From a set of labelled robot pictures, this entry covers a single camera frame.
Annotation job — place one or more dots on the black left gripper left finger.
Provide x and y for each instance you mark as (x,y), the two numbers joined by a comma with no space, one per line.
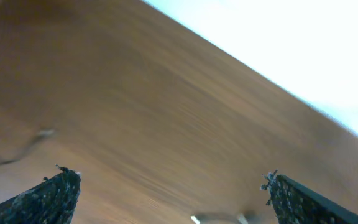
(53,201)

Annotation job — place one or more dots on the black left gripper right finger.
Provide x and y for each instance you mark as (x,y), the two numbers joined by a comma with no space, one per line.
(295,203)

